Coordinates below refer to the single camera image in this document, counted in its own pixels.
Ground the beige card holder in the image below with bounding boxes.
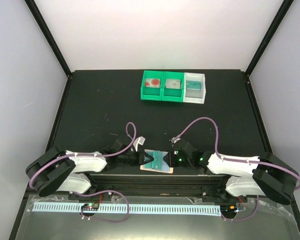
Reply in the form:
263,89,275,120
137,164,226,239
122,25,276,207
139,149,174,175

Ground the teal VIP credit card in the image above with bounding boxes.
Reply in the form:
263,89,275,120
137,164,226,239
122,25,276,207
142,149,169,171

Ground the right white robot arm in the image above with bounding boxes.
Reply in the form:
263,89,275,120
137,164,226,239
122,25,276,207
163,139,299,205

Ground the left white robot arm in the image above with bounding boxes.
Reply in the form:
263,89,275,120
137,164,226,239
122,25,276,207
25,136,154,200

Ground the teal card in bin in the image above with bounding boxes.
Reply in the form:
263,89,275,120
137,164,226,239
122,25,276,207
186,80,202,91

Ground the grey patterned card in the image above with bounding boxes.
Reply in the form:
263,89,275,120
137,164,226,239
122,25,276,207
165,78,182,90

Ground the red dotted card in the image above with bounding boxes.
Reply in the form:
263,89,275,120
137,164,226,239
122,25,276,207
144,78,161,88

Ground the white bin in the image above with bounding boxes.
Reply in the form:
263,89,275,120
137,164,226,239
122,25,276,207
183,72,207,105

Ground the middle green bin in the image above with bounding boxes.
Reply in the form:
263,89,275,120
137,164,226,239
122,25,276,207
162,71,185,103

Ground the green bin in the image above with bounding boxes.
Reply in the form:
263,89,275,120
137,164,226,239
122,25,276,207
140,70,164,101
162,71,185,103

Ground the left green bin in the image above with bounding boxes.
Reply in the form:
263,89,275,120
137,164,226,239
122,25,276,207
140,70,164,101

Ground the left circuit board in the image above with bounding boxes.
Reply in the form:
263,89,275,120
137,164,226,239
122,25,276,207
81,203,99,211

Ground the circuit board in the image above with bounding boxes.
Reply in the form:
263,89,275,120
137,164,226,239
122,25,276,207
81,203,99,211
220,205,246,214

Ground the right circuit board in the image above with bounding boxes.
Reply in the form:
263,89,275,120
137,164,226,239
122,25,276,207
220,205,246,214

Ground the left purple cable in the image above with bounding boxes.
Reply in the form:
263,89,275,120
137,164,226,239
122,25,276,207
29,121,138,190

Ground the purple cable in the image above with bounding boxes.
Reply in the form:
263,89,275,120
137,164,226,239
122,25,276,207
29,121,138,190
170,116,300,222

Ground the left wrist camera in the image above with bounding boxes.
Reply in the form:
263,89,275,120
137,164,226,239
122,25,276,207
133,136,146,151

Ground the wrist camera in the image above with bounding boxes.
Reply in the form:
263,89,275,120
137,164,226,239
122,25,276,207
133,136,146,151
169,136,181,145

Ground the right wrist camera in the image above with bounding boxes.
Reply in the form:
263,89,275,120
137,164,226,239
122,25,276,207
169,136,181,145

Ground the black aluminium rail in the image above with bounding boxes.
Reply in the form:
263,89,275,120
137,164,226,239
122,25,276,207
91,174,225,197

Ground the white slotted cable duct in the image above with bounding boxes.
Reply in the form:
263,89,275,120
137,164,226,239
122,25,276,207
32,202,221,217

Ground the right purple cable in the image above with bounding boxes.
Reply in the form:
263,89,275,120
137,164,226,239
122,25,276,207
170,116,300,222

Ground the right black frame post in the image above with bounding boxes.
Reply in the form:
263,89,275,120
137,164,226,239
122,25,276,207
244,0,295,76

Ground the black frame post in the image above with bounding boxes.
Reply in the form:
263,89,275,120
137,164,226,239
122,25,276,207
23,0,73,80
244,0,295,76

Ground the left black frame post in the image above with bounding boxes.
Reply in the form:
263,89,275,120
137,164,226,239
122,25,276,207
23,0,73,80

